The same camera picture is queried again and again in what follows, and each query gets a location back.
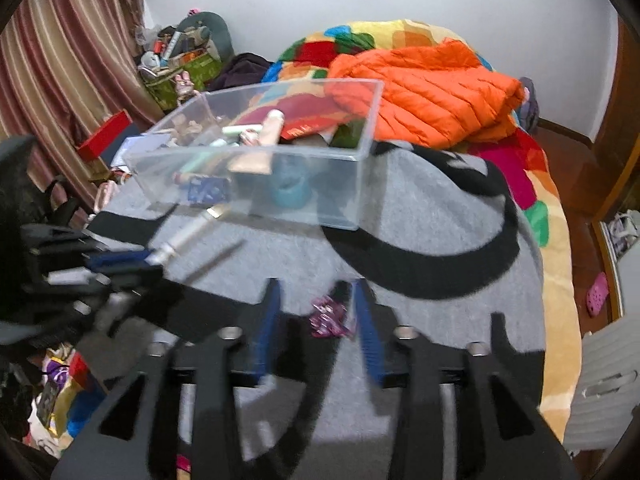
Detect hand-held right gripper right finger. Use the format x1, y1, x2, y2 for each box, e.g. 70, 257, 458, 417
349, 279, 582, 480

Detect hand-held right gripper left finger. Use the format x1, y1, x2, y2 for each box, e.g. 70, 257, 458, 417
50, 278, 283, 480

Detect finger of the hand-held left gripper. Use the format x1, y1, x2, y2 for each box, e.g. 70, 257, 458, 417
29, 264, 167, 314
21, 225, 162, 272

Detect silver slim tube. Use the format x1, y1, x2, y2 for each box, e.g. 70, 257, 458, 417
149, 205, 232, 267

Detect small blue box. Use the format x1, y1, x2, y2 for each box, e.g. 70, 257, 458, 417
186, 176, 232, 207

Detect mint green tube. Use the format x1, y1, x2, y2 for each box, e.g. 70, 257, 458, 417
177, 152, 236, 176

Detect clear plastic storage box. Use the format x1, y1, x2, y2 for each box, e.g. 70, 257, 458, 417
122, 78, 385, 232

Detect teal tape roll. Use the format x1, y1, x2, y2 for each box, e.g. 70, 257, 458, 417
271, 157, 315, 209

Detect beige cosmetic tube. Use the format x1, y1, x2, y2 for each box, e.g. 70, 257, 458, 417
227, 149, 275, 177

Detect wooden cylinder bottle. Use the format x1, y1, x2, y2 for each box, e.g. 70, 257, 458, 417
259, 109, 287, 149

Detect red box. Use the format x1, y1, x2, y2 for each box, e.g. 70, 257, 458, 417
76, 109, 134, 162

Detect grey black blanket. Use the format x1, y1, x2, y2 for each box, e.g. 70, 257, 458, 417
75, 140, 546, 480

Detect striped curtain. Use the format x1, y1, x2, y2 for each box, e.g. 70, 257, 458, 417
0, 0, 156, 211

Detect green bag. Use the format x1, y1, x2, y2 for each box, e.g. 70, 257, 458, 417
139, 52, 226, 112

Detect colourful patchwork blanket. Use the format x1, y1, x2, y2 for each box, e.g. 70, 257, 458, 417
262, 19, 583, 443

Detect dark red cloth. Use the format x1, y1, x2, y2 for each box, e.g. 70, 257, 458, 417
279, 94, 352, 142

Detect dark purple clothing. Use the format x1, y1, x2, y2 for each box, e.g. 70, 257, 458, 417
206, 52, 275, 92

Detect pink clog shoe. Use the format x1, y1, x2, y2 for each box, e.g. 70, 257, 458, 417
585, 271, 611, 318

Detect white plastic stool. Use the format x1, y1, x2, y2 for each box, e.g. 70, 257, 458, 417
564, 314, 640, 457

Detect grey green cushion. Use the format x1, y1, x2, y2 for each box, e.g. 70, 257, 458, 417
175, 10, 236, 63

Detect orange down jacket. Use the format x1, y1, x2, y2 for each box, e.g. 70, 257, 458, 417
325, 39, 526, 150

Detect white sneakers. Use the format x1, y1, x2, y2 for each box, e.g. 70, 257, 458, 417
604, 209, 640, 257

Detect wooden wardrobe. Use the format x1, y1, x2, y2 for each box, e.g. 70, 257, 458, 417
590, 12, 640, 223

